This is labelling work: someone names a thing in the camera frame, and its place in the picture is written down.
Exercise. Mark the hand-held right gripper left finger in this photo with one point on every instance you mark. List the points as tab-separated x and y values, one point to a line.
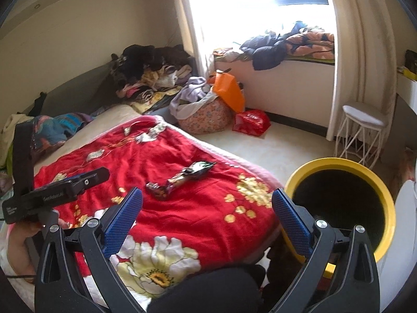
123	221

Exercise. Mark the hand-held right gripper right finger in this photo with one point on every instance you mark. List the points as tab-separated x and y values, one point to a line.
291	225

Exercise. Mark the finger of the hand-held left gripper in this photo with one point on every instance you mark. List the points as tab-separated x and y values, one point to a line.
88	181

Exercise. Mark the yellow round bin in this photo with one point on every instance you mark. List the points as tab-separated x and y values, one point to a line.
338	163

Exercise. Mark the long shiny snack wrapper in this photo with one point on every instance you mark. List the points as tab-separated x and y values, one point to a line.
192	172

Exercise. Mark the person's left hand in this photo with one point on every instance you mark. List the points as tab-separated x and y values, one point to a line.
21	246

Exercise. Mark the beige bed mattress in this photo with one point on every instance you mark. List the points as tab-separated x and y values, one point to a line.
97	127

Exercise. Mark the teal patterned quilt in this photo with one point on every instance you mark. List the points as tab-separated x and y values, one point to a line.
55	130

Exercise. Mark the red floral blanket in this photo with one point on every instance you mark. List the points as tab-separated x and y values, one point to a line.
146	156

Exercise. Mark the cream cloth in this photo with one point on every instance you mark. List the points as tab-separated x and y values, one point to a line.
11	137

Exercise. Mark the grey bed headboard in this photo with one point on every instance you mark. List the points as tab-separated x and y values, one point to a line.
71	94

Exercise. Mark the red shopping bag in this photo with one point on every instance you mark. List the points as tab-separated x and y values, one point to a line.
251	122

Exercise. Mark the white scalloped board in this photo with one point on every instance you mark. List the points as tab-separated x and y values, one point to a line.
404	234

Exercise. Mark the pale patterned clothes pile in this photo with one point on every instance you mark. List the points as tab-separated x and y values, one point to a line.
156	88

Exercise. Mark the floral fabric basket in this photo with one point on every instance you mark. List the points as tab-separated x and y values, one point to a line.
205	118

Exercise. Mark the pale lilac garment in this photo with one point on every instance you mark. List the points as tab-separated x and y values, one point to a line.
192	93

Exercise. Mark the orange paper bag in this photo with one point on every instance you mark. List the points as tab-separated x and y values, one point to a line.
228	91

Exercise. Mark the black jacket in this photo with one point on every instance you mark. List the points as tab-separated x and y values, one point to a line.
267	55

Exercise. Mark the white desk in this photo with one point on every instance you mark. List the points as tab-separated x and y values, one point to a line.
409	91

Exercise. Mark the cream curtain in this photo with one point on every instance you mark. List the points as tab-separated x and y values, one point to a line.
192	22
355	55

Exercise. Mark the mixed coloured clothes heap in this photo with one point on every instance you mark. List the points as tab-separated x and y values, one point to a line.
228	54

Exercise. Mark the orange patterned quilt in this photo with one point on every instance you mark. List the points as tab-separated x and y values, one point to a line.
309	44

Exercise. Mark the dark green bag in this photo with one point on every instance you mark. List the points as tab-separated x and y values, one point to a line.
412	60

